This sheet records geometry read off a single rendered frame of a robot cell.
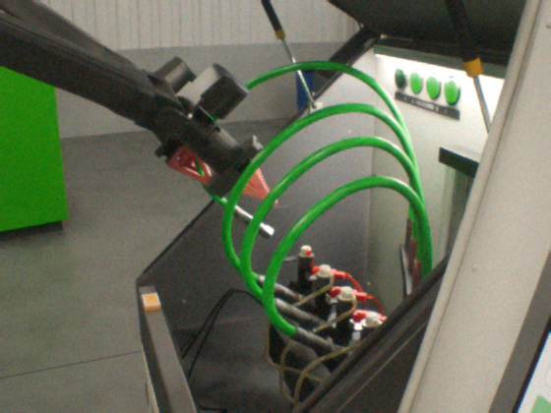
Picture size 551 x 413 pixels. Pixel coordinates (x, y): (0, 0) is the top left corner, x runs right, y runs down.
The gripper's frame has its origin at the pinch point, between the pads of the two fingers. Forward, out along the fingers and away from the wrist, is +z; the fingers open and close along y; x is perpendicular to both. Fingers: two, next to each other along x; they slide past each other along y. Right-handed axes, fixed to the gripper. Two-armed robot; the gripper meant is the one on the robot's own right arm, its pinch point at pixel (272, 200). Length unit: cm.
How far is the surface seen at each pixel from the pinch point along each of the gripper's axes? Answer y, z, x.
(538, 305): 18, 12, -46
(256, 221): 0.1, -4.3, -18.3
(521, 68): 33.9, -0.2, -32.5
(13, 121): -134, -82, 291
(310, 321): -5.9, 12.1, -16.3
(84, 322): -146, 23, 176
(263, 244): -14.9, 14.3, 32.1
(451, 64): 36.0, 6.7, 6.7
